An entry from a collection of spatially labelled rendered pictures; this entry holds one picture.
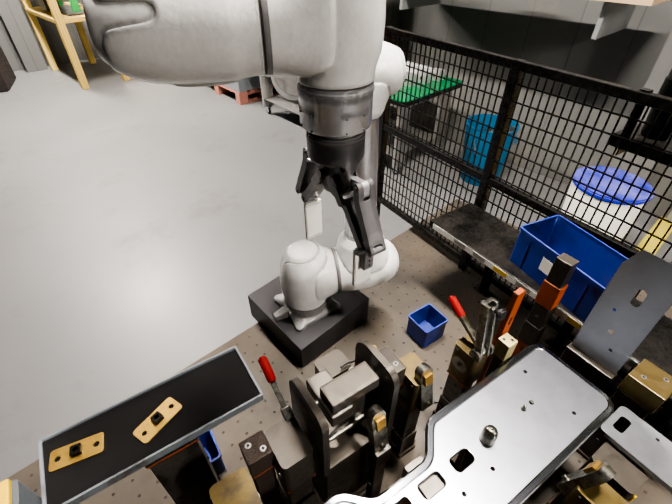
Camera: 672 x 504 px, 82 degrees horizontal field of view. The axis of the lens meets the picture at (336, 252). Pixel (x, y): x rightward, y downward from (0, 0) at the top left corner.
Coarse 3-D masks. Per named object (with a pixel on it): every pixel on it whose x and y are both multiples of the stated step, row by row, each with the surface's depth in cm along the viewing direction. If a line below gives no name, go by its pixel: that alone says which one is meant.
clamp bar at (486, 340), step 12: (480, 300) 89; (492, 300) 87; (480, 312) 88; (492, 312) 86; (504, 312) 84; (480, 324) 90; (492, 324) 90; (480, 336) 91; (492, 336) 93; (480, 348) 93
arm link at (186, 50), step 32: (96, 0) 34; (128, 0) 34; (160, 0) 34; (192, 0) 34; (224, 0) 34; (256, 0) 35; (96, 32) 35; (128, 32) 34; (160, 32) 35; (192, 32) 35; (224, 32) 35; (256, 32) 36; (128, 64) 37; (160, 64) 37; (192, 64) 37; (224, 64) 38; (256, 64) 39
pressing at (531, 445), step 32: (544, 352) 102; (480, 384) 95; (512, 384) 95; (544, 384) 95; (576, 384) 95; (448, 416) 89; (480, 416) 89; (512, 416) 89; (544, 416) 89; (576, 416) 89; (608, 416) 89; (448, 448) 83; (480, 448) 83; (512, 448) 83; (544, 448) 83; (576, 448) 84; (416, 480) 78; (448, 480) 78; (480, 480) 78; (512, 480) 78; (544, 480) 79
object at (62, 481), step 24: (216, 360) 82; (240, 360) 82; (168, 384) 77; (192, 384) 77; (216, 384) 77; (240, 384) 77; (120, 408) 73; (144, 408) 73; (192, 408) 73; (216, 408) 73; (72, 432) 70; (96, 432) 70; (120, 432) 70; (144, 432) 70; (168, 432) 70; (48, 456) 67; (96, 456) 67; (120, 456) 67; (144, 456) 67; (48, 480) 64; (72, 480) 64; (96, 480) 64
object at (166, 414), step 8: (168, 400) 74; (160, 408) 73; (168, 408) 73; (176, 408) 73; (152, 416) 71; (160, 416) 71; (168, 416) 72; (144, 424) 71; (152, 424) 71; (160, 424) 71; (136, 432) 70; (152, 432) 70; (144, 440) 68
